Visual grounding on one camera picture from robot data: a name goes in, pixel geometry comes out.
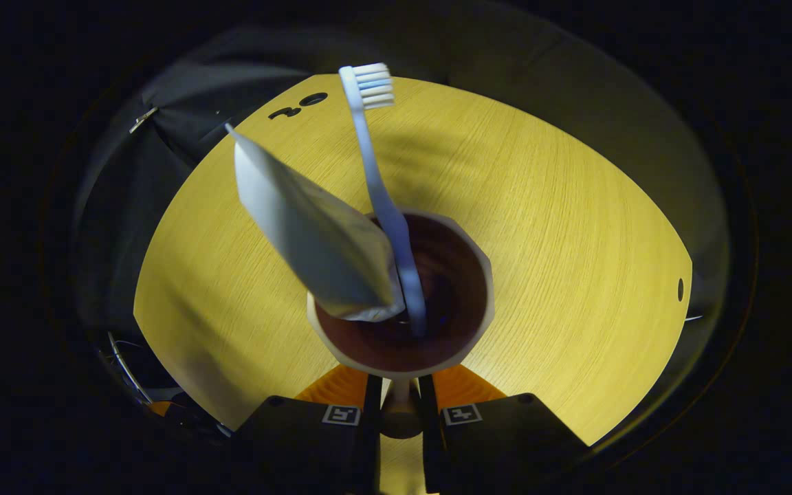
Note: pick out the light blue toothbrush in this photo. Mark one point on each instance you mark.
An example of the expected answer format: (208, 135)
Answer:
(375, 179)

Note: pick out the white toothpaste tube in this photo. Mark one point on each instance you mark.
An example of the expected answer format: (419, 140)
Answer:
(313, 234)

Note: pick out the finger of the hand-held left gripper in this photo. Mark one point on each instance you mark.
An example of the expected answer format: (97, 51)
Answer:
(162, 409)

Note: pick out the beige cup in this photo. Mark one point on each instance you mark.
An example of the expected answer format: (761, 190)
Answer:
(458, 302)

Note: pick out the white cloth clip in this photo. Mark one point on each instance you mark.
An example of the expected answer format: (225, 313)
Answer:
(143, 119)

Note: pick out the wooden desktop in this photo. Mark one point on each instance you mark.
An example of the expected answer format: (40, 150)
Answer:
(561, 240)

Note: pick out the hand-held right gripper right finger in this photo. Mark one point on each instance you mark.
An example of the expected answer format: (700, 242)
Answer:
(427, 447)

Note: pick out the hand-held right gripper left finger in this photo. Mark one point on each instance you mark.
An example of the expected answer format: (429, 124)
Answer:
(372, 447)

